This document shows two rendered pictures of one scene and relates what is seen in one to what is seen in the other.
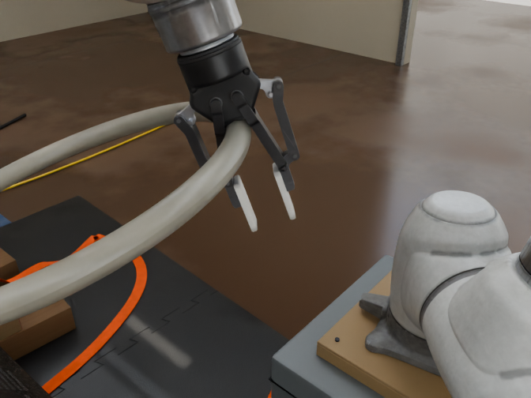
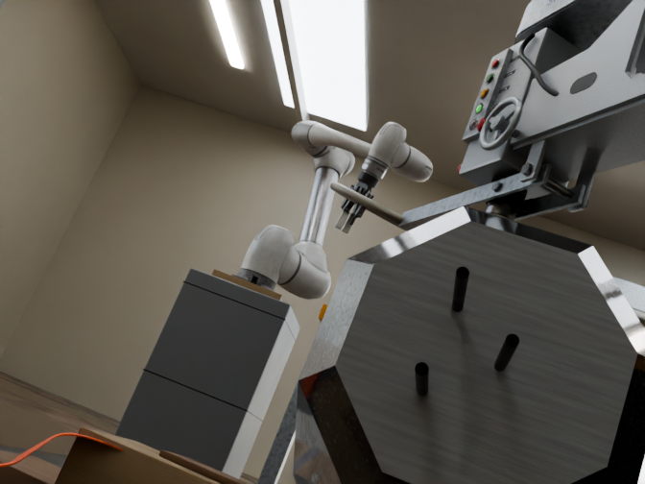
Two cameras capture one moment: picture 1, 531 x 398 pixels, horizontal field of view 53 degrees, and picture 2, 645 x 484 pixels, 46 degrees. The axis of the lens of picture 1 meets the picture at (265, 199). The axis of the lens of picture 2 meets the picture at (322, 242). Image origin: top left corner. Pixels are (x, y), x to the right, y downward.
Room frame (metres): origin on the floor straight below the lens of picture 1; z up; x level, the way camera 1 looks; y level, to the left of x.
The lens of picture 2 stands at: (2.01, 2.30, 0.30)
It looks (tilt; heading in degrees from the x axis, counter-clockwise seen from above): 16 degrees up; 239
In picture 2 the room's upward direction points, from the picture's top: 22 degrees clockwise
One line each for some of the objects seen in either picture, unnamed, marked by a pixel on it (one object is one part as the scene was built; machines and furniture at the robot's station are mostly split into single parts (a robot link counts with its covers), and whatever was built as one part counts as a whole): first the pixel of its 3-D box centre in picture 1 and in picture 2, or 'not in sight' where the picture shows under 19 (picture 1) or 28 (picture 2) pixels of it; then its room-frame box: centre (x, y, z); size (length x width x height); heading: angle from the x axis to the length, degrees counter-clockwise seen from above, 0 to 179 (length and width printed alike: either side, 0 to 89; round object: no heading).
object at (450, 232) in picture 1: (449, 262); (271, 253); (0.65, -0.29, 1.00); 0.18 x 0.16 x 0.22; 5
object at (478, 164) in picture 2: not in sight; (549, 117); (0.71, 0.97, 1.37); 0.36 x 0.22 x 0.45; 78
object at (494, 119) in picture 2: not in sight; (511, 131); (0.83, 0.99, 1.25); 0.15 x 0.10 x 0.15; 78
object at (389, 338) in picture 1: (421, 317); (254, 282); (0.68, -0.27, 0.86); 0.22 x 0.18 x 0.06; 59
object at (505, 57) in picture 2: not in sight; (489, 96); (0.79, 0.80, 1.42); 0.08 x 0.03 x 0.28; 78
